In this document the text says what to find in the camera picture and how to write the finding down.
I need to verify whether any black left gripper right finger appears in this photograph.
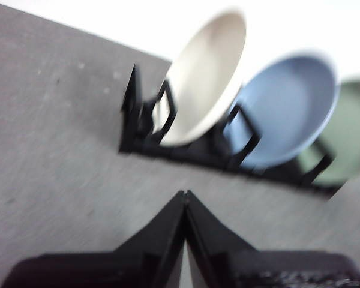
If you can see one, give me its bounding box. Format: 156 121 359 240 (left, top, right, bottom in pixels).
185 190 360 288

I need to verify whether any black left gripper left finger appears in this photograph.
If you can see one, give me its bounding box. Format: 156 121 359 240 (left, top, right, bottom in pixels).
1 190 187 288

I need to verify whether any blue plate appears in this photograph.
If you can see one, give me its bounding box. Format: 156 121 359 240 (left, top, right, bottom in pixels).
227 50 340 167

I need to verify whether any black plate rack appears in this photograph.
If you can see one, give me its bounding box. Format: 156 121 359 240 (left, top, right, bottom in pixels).
119 63 346 197

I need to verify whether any pale green plate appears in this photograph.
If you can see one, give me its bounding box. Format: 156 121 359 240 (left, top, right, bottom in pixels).
299 76 360 188

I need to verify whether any white plate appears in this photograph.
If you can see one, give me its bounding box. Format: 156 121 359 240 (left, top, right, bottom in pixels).
160 7 247 147

